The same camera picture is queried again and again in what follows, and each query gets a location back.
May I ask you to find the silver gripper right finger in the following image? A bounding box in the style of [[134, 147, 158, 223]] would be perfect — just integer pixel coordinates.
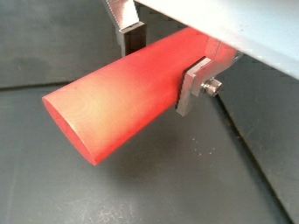
[[176, 38, 242, 116]]

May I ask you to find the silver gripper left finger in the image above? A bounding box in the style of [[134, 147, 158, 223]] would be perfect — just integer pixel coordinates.
[[101, 0, 145, 56]]

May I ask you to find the red oval cylinder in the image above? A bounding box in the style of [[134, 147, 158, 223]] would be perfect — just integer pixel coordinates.
[[41, 26, 238, 166]]

